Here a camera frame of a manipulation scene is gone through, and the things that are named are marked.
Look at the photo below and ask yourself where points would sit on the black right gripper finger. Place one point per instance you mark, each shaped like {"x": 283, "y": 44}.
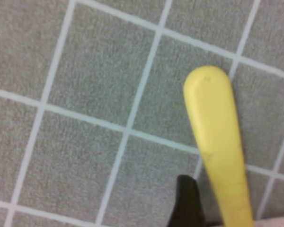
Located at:
{"x": 187, "y": 205}

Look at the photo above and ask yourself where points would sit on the yellow plastic knife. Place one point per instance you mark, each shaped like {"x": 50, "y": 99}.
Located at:
{"x": 215, "y": 130}

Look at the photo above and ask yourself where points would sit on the grey checkered table mat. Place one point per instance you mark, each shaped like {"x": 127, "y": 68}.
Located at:
{"x": 85, "y": 94}

